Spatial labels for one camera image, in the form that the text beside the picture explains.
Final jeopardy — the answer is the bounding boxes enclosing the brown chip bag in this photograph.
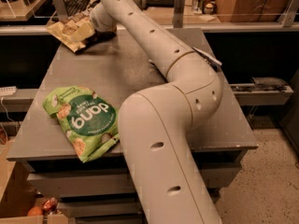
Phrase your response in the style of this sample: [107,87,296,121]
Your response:
[46,11,118,54]

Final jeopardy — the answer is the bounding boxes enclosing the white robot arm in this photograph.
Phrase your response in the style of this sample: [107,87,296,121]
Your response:
[91,0,222,224]

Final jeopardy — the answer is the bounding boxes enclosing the green dang chip bag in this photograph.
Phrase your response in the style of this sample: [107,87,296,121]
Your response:
[43,85,120,163]

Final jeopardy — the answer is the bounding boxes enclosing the blue chip bag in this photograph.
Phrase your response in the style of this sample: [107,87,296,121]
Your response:
[146,46,221,73]

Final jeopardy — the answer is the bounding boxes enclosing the black headphones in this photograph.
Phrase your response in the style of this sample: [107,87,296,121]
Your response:
[88,0,101,8]

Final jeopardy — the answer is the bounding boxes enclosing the cans and jars cluster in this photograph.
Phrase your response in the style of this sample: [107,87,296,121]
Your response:
[192,0,217,15]

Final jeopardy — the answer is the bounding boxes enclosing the black keyboard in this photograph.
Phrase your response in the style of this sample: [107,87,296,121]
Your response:
[51,0,91,21]

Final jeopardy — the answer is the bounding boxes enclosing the red snack wrapper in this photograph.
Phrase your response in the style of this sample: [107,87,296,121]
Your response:
[42,198,58,212]

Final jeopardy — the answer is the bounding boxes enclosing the white power strip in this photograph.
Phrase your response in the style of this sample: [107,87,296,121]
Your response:
[0,86,17,97]

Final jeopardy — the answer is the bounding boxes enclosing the orange fruit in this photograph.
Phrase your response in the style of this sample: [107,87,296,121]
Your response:
[27,206,43,217]

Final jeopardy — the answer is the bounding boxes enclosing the cardboard box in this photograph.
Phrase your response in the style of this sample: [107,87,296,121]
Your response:
[0,140,69,224]

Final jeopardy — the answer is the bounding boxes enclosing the grey metal rail frame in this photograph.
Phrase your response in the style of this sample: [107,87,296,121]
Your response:
[0,0,299,35]

